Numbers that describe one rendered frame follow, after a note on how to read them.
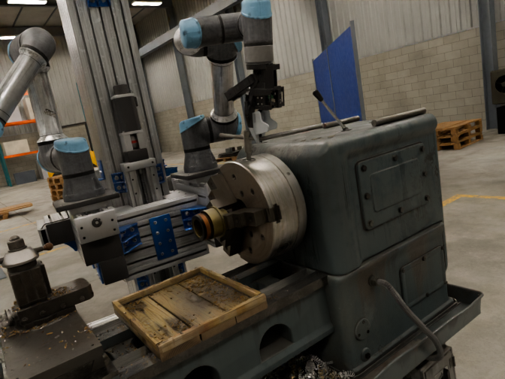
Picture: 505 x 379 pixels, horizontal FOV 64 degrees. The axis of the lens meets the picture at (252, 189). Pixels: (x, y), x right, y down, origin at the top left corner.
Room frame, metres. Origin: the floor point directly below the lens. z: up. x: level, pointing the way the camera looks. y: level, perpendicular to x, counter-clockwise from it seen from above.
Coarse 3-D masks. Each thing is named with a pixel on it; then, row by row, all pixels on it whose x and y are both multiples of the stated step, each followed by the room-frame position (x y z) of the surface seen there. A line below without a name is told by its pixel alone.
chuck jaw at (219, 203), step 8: (216, 176) 1.21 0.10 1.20; (208, 184) 1.23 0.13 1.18; (216, 184) 1.19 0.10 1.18; (224, 184) 1.20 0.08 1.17; (216, 192) 1.18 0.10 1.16; (224, 192) 1.19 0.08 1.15; (216, 200) 1.16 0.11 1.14; (224, 200) 1.17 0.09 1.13; (232, 200) 1.18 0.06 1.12; (240, 200) 1.20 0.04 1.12; (208, 208) 1.17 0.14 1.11; (224, 208) 1.17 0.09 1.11
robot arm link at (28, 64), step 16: (32, 32) 1.54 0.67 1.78; (48, 32) 1.60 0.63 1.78; (32, 48) 1.50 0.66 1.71; (48, 48) 1.54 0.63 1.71; (16, 64) 1.47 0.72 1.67; (32, 64) 1.49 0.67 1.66; (16, 80) 1.44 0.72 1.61; (32, 80) 1.51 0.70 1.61; (0, 96) 1.40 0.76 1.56; (16, 96) 1.43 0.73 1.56; (0, 112) 1.38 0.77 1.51; (0, 128) 1.36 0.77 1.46
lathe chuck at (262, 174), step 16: (240, 160) 1.17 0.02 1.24; (256, 160) 1.17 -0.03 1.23; (224, 176) 1.22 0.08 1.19; (240, 176) 1.14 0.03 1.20; (256, 176) 1.09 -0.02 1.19; (272, 176) 1.11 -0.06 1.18; (240, 192) 1.16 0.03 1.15; (256, 192) 1.09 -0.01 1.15; (272, 192) 1.07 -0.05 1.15; (288, 192) 1.10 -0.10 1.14; (240, 208) 1.23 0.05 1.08; (288, 208) 1.08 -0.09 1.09; (272, 224) 1.05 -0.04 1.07; (288, 224) 1.08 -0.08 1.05; (256, 240) 1.13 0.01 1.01; (272, 240) 1.06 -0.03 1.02; (288, 240) 1.10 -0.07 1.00; (240, 256) 1.22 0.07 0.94; (256, 256) 1.14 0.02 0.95; (272, 256) 1.11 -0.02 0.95
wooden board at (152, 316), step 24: (168, 288) 1.19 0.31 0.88; (192, 288) 1.16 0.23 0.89; (216, 288) 1.12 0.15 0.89; (240, 288) 1.06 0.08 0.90; (120, 312) 1.05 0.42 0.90; (144, 312) 1.05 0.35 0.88; (168, 312) 1.02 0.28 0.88; (192, 312) 1.00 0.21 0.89; (216, 312) 0.97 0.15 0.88; (240, 312) 0.94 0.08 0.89; (144, 336) 0.90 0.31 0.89; (192, 336) 0.87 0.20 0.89
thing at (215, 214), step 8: (216, 208) 1.11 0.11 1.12; (200, 216) 1.09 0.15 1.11; (208, 216) 1.09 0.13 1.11; (216, 216) 1.10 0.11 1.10; (192, 224) 1.12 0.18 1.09; (200, 224) 1.13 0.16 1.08; (208, 224) 1.08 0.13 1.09; (216, 224) 1.09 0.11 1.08; (224, 224) 1.09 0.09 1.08; (200, 232) 1.12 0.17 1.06; (208, 232) 1.08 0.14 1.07; (216, 232) 1.09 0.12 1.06; (224, 232) 1.10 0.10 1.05; (200, 240) 1.10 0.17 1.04
